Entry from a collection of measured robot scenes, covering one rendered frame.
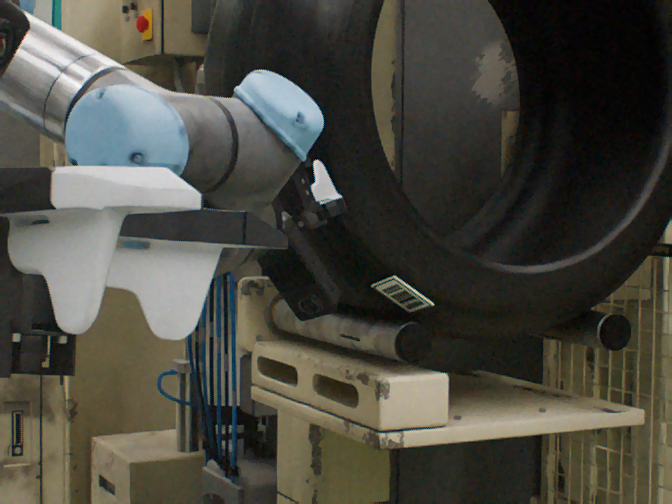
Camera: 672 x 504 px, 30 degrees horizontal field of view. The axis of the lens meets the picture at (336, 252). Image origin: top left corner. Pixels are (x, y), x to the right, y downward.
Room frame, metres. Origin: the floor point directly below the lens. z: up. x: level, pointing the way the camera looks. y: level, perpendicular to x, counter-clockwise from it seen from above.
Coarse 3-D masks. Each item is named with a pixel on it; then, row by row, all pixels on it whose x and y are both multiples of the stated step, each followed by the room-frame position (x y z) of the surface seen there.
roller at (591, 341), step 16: (576, 320) 1.53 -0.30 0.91; (592, 320) 1.51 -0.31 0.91; (608, 320) 1.49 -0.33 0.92; (624, 320) 1.50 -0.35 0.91; (544, 336) 1.60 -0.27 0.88; (560, 336) 1.56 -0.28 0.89; (576, 336) 1.53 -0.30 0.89; (592, 336) 1.50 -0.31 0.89; (608, 336) 1.49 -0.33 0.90; (624, 336) 1.50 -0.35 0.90
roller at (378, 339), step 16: (272, 320) 1.66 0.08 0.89; (288, 320) 1.61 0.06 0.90; (320, 320) 1.53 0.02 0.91; (336, 320) 1.50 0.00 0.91; (352, 320) 1.46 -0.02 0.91; (368, 320) 1.44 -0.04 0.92; (384, 320) 1.41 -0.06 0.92; (400, 320) 1.40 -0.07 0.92; (320, 336) 1.54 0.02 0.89; (336, 336) 1.49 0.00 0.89; (352, 336) 1.45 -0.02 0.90; (368, 336) 1.42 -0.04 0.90; (384, 336) 1.39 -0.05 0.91; (400, 336) 1.36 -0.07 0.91; (416, 336) 1.37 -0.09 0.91; (368, 352) 1.44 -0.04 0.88; (384, 352) 1.39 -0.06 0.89; (400, 352) 1.36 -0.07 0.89; (416, 352) 1.37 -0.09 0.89
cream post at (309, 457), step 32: (384, 32) 1.77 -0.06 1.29; (384, 64) 1.77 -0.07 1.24; (384, 96) 1.77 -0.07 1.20; (384, 128) 1.77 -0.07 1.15; (288, 416) 1.80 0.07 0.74; (288, 448) 1.79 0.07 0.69; (320, 448) 1.73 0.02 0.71; (352, 448) 1.75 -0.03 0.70; (288, 480) 1.79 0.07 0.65; (320, 480) 1.73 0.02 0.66; (352, 480) 1.75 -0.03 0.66; (384, 480) 1.77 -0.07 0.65
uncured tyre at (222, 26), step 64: (256, 0) 1.39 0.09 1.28; (320, 0) 1.32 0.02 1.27; (384, 0) 1.33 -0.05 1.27; (512, 0) 1.75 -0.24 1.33; (576, 0) 1.74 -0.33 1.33; (640, 0) 1.63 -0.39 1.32; (256, 64) 1.36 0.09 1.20; (320, 64) 1.31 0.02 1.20; (576, 64) 1.77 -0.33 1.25; (640, 64) 1.67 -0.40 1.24; (576, 128) 1.77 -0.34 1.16; (640, 128) 1.67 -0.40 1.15; (384, 192) 1.34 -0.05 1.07; (512, 192) 1.76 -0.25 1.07; (576, 192) 1.75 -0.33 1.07; (640, 192) 1.50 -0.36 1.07; (320, 256) 1.38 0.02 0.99; (384, 256) 1.35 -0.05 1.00; (448, 256) 1.37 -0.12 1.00; (512, 256) 1.73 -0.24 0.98; (576, 256) 1.45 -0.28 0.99; (640, 256) 1.51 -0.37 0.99; (448, 320) 1.41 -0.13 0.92; (512, 320) 1.44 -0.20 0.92
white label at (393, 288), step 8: (384, 280) 1.36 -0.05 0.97; (392, 280) 1.35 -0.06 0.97; (400, 280) 1.35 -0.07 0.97; (376, 288) 1.37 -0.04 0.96; (384, 288) 1.37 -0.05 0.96; (392, 288) 1.36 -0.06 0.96; (400, 288) 1.36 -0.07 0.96; (408, 288) 1.35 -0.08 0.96; (392, 296) 1.38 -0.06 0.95; (400, 296) 1.37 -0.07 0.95; (408, 296) 1.37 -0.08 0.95; (416, 296) 1.36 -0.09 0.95; (400, 304) 1.38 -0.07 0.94; (408, 304) 1.38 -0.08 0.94; (416, 304) 1.37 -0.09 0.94; (424, 304) 1.37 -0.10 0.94; (432, 304) 1.37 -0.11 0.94; (408, 312) 1.39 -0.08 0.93
